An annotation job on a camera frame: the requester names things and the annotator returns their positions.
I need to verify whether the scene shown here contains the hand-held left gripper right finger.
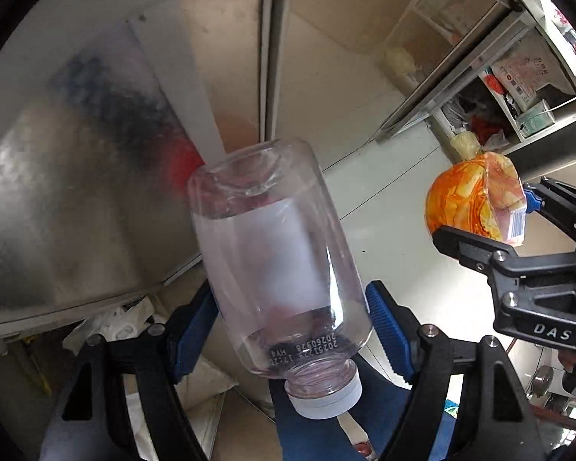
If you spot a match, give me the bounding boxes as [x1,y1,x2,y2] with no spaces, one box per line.
[365,280,545,461]

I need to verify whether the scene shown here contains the clear plastic bottle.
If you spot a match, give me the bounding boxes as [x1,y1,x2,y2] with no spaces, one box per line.
[187,138,374,420]

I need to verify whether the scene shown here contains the crumpled white plastic bags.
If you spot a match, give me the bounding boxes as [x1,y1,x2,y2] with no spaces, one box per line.
[62,298,166,343]

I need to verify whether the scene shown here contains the white shelf unit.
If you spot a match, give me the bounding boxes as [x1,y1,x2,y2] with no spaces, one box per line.
[374,0,576,154]

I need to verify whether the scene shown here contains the white printed bag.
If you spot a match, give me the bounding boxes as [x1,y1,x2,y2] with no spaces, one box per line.
[490,45,562,101]

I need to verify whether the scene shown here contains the pale yellow bag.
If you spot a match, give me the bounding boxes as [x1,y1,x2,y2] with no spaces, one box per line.
[451,132,483,159]

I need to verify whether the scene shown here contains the teal box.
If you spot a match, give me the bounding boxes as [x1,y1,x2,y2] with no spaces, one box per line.
[516,101,555,138]

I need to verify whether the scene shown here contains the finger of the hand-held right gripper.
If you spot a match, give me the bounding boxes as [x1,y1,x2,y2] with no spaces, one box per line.
[432,225,524,275]
[523,177,576,245]

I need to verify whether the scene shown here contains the orange plastic bag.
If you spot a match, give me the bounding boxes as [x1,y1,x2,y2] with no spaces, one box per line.
[425,151,529,248]

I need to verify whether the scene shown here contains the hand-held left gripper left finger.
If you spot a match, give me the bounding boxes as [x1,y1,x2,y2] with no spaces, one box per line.
[38,279,219,461]

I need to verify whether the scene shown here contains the embossed metal door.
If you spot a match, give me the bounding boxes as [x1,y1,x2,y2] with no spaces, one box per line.
[0,19,231,342]

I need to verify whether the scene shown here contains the white woven sack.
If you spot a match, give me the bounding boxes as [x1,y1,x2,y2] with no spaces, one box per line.
[177,360,241,410]

